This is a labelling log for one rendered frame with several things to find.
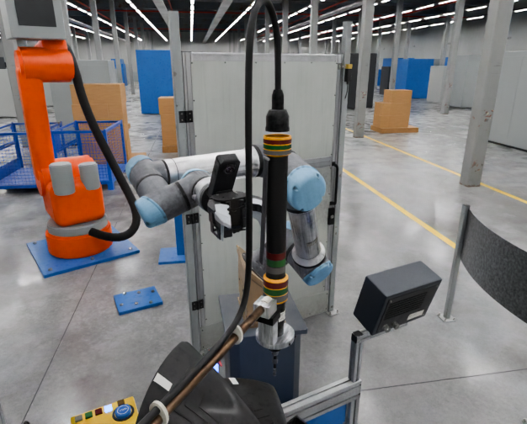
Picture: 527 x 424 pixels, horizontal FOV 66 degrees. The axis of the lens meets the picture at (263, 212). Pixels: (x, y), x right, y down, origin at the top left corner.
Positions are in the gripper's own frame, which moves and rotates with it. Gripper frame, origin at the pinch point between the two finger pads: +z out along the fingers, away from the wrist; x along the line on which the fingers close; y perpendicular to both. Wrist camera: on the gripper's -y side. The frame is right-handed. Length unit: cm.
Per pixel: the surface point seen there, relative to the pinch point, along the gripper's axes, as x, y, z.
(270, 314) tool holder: 2.3, 13.1, 11.0
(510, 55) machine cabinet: -984, -44, -622
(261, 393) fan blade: -6, 51, -11
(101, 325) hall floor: 23, 165, -240
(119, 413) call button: 26, 59, -28
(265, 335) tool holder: 2.3, 18.4, 9.2
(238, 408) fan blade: 7.0, 34.3, 7.0
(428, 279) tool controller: -78, 45, -25
